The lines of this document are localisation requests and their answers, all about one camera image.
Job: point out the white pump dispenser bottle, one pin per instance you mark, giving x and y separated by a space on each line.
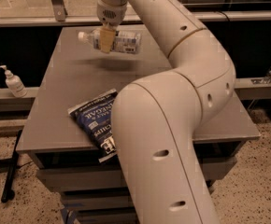
14 83

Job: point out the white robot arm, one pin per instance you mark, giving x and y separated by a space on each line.
154 118

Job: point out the grey drawer cabinet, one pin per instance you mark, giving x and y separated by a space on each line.
67 160

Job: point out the clear plastic water bottle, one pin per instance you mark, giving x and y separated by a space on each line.
124 41

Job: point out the blue potato chips bag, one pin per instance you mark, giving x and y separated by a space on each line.
94 118

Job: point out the black floor stand leg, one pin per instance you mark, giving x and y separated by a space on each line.
8 193

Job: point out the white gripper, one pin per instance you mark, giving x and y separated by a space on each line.
111 14

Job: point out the grey metal window rail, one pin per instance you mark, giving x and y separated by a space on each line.
47 12

